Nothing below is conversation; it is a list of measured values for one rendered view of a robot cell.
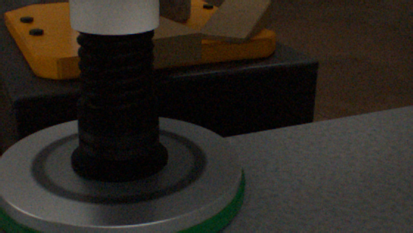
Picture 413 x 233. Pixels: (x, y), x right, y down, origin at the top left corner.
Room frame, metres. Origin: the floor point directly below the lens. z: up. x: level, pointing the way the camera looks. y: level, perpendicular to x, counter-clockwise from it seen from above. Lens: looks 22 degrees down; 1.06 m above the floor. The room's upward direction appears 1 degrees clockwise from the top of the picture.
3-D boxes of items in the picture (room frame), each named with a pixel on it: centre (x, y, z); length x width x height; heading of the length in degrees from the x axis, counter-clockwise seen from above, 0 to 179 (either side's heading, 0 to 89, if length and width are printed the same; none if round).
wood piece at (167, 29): (1.01, 0.10, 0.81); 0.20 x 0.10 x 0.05; 33
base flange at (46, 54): (1.26, 0.17, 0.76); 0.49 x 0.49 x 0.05; 25
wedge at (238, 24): (1.18, -0.06, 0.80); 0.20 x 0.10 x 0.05; 161
